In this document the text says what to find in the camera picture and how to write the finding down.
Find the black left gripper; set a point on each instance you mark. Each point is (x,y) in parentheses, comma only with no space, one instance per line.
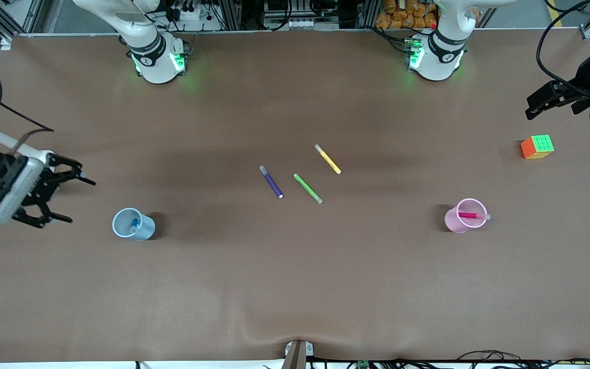
(578,87)

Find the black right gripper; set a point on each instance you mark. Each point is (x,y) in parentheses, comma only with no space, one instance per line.
(42,185)

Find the blue marker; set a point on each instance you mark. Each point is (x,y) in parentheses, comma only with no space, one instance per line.
(134,225)

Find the pink marker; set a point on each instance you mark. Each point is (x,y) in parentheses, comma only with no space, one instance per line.
(471,216)

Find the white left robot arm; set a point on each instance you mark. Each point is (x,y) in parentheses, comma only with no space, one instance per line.
(441,56)

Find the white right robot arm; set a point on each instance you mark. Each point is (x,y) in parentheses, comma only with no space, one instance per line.
(151,56)

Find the colourful puzzle cube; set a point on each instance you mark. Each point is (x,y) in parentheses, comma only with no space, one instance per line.
(536,147)

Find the white desk lamp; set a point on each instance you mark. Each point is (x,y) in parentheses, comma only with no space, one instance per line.
(3,139)

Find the light blue cup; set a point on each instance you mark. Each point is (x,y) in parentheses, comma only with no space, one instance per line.
(146,233)

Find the pink cup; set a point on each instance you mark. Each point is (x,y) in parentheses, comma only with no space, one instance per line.
(454,223)

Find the orange snack bag pile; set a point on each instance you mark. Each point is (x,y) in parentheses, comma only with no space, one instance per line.
(402,15)

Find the purple marker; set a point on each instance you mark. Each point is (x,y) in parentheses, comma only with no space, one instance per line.
(271,182)

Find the white power strip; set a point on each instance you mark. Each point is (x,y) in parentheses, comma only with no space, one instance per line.
(193,14)

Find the yellow marker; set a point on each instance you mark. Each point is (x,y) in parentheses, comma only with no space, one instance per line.
(328,159)

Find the green marker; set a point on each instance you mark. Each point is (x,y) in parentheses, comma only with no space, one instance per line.
(308,188)

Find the white connector strip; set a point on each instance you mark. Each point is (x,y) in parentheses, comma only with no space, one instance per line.
(302,23)

